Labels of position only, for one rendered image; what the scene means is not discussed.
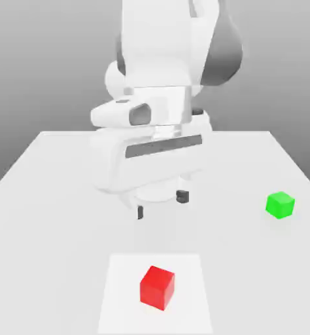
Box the small green cube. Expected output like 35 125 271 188
265 190 296 220

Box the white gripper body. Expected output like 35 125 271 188
91 113 213 195

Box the small red cube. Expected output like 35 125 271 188
139 265 176 311

